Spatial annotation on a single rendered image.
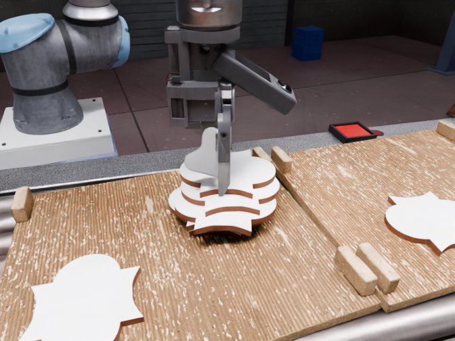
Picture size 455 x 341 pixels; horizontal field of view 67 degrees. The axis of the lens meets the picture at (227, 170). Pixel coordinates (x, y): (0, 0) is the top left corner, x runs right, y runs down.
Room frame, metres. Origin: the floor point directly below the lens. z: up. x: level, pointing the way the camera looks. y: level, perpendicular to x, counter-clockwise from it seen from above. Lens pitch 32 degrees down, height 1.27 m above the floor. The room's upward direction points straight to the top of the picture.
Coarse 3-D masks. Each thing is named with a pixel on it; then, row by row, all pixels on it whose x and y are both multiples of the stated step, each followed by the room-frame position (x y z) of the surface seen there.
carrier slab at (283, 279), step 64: (64, 192) 0.46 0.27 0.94; (128, 192) 0.46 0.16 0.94; (64, 256) 0.32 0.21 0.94; (128, 256) 0.32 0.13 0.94; (192, 256) 0.32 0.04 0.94; (256, 256) 0.32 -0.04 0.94; (320, 256) 0.32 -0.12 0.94; (0, 320) 0.23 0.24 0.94; (192, 320) 0.23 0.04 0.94; (256, 320) 0.23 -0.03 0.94; (320, 320) 0.23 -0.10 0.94
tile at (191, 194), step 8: (184, 184) 0.41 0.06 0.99; (272, 184) 0.41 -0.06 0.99; (184, 192) 0.39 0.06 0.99; (192, 192) 0.39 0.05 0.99; (256, 192) 0.39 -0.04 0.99; (264, 192) 0.39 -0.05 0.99; (272, 192) 0.39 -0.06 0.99; (192, 200) 0.37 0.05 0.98; (200, 200) 0.37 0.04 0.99; (208, 200) 0.37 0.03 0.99; (216, 200) 0.37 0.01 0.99; (224, 200) 0.37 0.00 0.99; (232, 200) 0.37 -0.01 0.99; (240, 200) 0.37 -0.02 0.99; (248, 200) 0.37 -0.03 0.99; (256, 200) 0.37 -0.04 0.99; (264, 200) 0.37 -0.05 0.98; (208, 208) 0.35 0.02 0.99; (216, 208) 0.35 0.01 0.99; (224, 208) 0.36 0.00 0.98; (232, 208) 0.36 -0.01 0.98; (240, 208) 0.36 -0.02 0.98; (248, 208) 0.36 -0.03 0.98; (256, 208) 0.35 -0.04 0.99; (208, 216) 0.35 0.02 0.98
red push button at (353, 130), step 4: (352, 124) 0.74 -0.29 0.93; (356, 124) 0.74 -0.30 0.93; (340, 128) 0.72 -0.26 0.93; (344, 128) 0.72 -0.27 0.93; (348, 128) 0.72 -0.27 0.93; (352, 128) 0.72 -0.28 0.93; (356, 128) 0.72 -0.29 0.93; (360, 128) 0.72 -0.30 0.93; (344, 132) 0.70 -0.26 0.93; (348, 132) 0.70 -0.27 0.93; (352, 132) 0.70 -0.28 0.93; (356, 132) 0.70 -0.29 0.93; (360, 132) 0.70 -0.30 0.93; (364, 132) 0.70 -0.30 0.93; (348, 136) 0.68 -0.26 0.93; (352, 136) 0.68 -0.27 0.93
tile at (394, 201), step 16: (400, 208) 0.40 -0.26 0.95; (416, 208) 0.40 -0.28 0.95; (432, 208) 0.40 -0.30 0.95; (448, 208) 0.40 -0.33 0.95; (400, 224) 0.37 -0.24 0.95; (416, 224) 0.37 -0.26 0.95; (432, 224) 0.37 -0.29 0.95; (448, 224) 0.37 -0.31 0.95; (416, 240) 0.34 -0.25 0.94; (432, 240) 0.34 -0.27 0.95; (448, 240) 0.34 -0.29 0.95
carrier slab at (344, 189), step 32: (320, 160) 0.56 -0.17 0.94; (352, 160) 0.56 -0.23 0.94; (384, 160) 0.56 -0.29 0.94; (416, 160) 0.56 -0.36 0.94; (448, 160) 0.56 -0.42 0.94; (320, 192) 0.46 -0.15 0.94; (352, 192) 0.46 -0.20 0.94; (384, 192) 0.46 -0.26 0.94; (416, 192) 0.46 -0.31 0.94; (448, 192) 0.46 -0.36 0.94; (320, 224) 0.39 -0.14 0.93; (352, 224) 0.38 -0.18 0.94; (384, 224) 0.38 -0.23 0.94; (384, 256) 0.32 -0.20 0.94; (416, 256) 0.32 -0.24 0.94; (448, 256) 0.32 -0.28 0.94; (416, 288) 0.27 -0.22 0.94; (448, 288) 0.27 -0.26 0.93
